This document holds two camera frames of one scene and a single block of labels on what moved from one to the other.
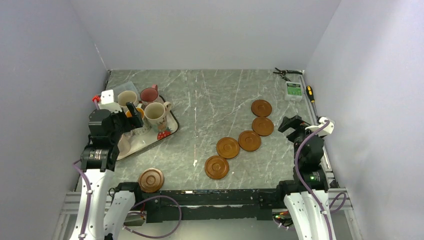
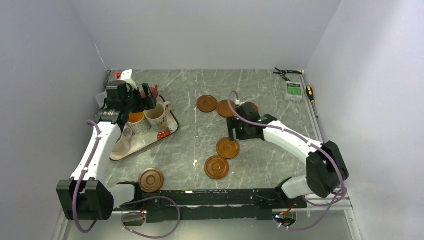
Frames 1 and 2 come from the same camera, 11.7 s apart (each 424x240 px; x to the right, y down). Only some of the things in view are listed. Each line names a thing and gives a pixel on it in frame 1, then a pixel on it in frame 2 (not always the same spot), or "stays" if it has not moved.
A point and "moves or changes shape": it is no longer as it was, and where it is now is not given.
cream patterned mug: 156,113 stays
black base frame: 211,204 stays
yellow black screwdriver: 310,95 stays
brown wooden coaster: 261,108 to 206,103
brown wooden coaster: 249,141 to 255,107
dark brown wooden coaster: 151,180 stays
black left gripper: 129,124 to 150,101
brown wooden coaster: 216,167 stays
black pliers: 283,73 stays
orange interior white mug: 143,129 stays
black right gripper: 295,122 to 233,122
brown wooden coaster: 262,126 moves or changes shape
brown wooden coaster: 228,147 stays
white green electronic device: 293,91 stays
